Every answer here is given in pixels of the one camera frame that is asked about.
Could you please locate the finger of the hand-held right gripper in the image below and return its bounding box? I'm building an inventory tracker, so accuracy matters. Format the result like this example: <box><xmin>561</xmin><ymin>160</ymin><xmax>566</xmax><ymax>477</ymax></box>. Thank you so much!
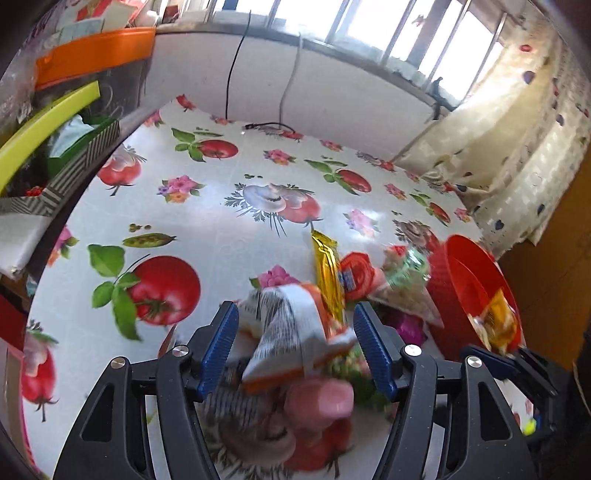
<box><xmin>515</xmin><ymin>347</ymin><xmax>560</xmax><ymax>398</ymax></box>
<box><xmin>471</xmin><ymin>344</ymin><xmax>520</xmax><ymax>381</ymax></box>

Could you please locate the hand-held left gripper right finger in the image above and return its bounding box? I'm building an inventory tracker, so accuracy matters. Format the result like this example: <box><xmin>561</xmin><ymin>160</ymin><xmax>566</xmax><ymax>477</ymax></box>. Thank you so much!
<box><xmin>353</xmin><ymin>302</ymin><xmax>541</xmax><ymax>480</ymax></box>

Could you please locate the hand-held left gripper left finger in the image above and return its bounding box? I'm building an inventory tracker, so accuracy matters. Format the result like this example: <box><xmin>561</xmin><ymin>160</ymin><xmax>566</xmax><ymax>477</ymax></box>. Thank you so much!
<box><xmin>53</xmin><ymin>301</ymin><xmax>241</xmax><ymax>480</ymax></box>

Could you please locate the purple snack packet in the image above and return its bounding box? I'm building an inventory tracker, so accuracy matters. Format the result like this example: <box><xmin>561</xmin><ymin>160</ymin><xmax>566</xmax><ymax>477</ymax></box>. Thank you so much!
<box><xmin>385</xmin><ymin>309</ymin><xmax>426</xmax><ymax>347</ymax></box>

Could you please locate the orange and white snack packet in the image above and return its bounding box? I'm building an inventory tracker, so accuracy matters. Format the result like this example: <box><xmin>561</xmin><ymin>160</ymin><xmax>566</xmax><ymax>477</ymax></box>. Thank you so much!
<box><xmin>238</xmin><ymin>282</ymin><xmax>358</xmax><ymax>395</ymax></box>

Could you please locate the pink jelly cup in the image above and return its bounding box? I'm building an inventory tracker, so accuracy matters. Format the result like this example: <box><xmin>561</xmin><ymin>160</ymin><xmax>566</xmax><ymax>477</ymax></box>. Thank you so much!
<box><xmin>283</xmin><ymin>378</ymin><xmax>355</xmax><ymax>432</ymax></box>
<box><xmin>339</xmin><ymin>251</ymin><xmax>386</xmax><ymax>303</ymax></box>

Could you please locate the green and white snack packet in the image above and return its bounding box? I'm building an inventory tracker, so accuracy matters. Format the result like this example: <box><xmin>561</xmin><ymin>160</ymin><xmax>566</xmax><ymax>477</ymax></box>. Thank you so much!
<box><xmin>369</xmin><ymin>247</ymin><xmax>444</xmax><ymax>328</ymax></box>

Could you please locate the red bowl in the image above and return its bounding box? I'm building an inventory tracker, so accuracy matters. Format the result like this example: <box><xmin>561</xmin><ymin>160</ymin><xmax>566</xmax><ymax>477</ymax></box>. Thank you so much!
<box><xmin>425</xmin><ymin>234</ymin><xmax>525</xmax><ymax>363</ymax></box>

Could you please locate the yellow chips bag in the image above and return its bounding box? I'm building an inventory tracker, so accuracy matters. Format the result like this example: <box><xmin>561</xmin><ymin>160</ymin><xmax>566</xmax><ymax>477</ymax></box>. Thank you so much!
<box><xmin>466</xmin><ymin>288</ymin><xmax>520</xmax><ymax>356</ymax></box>

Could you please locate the wooden cabinet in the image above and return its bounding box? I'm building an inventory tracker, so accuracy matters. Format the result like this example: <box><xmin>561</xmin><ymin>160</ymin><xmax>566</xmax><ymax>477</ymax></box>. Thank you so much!
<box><xmin>499</xmin><ymin>198</ymin><xmax>591</xmax><ymax>370</ymax></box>

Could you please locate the gold snack bar wrapper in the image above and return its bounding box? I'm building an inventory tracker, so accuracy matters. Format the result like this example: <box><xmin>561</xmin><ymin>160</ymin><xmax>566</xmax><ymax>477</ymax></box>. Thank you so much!
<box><xmin>310</xmin><ymin>229</ymin><xmax>347</xmax><ymax>324</ymax></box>

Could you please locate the fruit print tablecloth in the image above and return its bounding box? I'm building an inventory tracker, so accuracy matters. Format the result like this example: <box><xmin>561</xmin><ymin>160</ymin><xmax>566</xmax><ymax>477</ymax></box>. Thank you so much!
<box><xmin>21</xmin><ymin>95</ymin><xmax>490</xmax><ymax>480</ymax></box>

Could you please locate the cream heart print curtain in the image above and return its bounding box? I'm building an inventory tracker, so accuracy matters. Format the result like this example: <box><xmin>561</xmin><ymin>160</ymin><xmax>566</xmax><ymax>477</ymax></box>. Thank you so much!
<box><xmin>394</xmin><ymin>9</ymin><xmax>591</xmax><ymax>259</ymax></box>

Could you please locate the white box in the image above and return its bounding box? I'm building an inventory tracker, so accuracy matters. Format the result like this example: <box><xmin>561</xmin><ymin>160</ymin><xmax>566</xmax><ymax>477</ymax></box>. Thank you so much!
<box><xmin>0</xmin><ymin>215</ymin><xmax>51</xmax><ymax>278</ymax></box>

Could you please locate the striped cardboard box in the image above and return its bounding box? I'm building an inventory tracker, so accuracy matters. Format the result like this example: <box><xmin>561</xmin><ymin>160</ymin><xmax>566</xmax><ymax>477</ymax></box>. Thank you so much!
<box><xmin>0</xmin><ymin>117</ymin><xmax>122</xmax><ymax>217</ymax></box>

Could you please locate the black hook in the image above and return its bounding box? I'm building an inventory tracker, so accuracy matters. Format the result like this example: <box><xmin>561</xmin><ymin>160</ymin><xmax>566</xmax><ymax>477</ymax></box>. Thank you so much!
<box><xmin>431</xmin><ymin>76</ymin><xmax>455</xmax><ymax>121</ymax></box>

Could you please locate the orange lidded storage bin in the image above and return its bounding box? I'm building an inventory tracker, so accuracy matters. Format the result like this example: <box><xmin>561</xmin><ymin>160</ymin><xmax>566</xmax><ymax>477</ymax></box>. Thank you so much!
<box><xmin>34</xmin><ymin>27</ymin><xmax>157</xmax><ymax>134</ymax></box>

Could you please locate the window with metal bars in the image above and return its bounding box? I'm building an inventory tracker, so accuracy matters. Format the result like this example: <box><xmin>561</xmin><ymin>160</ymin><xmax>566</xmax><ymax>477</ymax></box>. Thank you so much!
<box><xmin>203</xmin><ymin>0</ymin><xmax>509</xmax><ymax>107</ymax></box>

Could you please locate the black cable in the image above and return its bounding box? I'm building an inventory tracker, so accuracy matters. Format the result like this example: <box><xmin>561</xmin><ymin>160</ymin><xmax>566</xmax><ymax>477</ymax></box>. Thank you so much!
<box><xmin>224</xmin><ymin>11</ymin><xmax>296</xmax><ymax>137</ymax></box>

